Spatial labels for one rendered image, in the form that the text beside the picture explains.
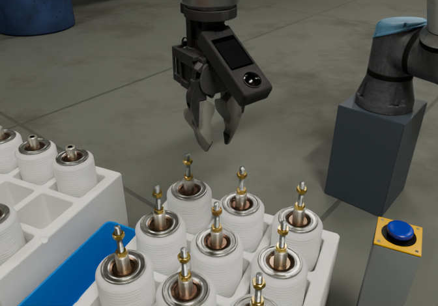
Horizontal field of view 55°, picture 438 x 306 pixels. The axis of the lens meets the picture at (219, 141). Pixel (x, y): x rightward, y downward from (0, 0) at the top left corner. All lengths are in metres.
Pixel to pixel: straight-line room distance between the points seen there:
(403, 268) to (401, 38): 0.58
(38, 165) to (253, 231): 0.55
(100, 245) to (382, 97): 0.79
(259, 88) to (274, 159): 0.96
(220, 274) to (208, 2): 0.46
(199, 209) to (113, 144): 0.77
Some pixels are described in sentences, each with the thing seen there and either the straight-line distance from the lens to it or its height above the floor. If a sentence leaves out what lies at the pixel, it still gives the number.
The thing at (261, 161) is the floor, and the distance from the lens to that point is 1.45.
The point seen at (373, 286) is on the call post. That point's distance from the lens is 0.79.
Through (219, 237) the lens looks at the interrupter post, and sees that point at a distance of 0.75.
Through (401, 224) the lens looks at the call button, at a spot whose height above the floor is 0.33.
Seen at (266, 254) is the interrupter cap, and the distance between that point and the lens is 0.75.
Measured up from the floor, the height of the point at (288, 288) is 0.24.
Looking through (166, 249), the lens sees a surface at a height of 0.23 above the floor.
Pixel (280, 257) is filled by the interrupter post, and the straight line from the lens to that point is 0.73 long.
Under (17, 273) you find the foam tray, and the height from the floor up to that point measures 0.16.
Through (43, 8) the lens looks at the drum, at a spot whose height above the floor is 0.17.
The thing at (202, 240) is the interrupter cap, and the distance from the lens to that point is 0.77.
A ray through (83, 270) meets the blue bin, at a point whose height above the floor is 0.06.
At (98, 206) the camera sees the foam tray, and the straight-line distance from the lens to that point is 1.06.
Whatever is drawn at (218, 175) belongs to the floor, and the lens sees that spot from 1.38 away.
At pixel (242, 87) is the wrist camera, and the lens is 0.52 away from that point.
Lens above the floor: 0.79
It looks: 30 degrees down
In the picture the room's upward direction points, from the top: straight up
